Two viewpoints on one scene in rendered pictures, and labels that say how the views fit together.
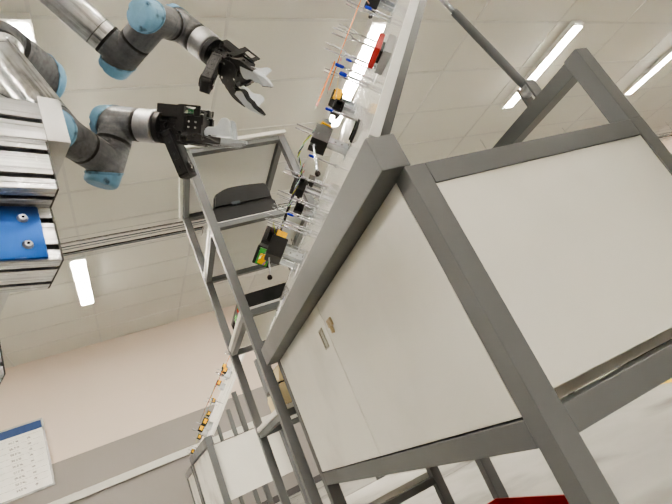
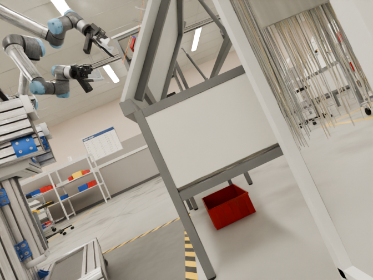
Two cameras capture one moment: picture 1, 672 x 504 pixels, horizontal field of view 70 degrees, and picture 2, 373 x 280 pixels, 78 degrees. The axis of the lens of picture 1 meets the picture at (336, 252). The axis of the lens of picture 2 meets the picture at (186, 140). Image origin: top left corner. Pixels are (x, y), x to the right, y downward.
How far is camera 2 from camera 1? 0.73 m
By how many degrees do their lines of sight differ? 30
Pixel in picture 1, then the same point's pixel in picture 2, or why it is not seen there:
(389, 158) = (127, 110)
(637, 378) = (210, 183)
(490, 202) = (166, 121)
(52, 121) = (26, 105)
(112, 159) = (62, 89)
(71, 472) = (127, 144)
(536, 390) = (170, 189)
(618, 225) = (222, 122)
